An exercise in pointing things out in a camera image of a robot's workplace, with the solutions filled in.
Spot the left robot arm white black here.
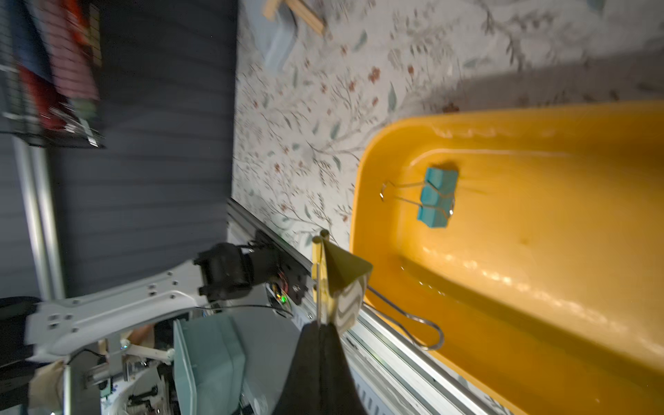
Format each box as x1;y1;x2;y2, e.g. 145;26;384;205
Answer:
1;243;279;367

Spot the translucent small plastic box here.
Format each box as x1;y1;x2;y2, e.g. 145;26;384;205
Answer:
243;0;297;73

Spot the yellow plastic storage tray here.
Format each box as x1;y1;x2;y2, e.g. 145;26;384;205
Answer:
350;101;663;414

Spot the wooden easel stand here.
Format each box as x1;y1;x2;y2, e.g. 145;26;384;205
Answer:
263;0;326;36

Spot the black wire side basket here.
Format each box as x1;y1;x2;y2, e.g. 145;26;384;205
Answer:
1;0;105;149

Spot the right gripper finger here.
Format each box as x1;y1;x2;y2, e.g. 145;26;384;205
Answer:
273;322;366;414

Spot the teal binder clip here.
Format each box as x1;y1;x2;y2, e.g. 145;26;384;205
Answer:
379;167;459;229

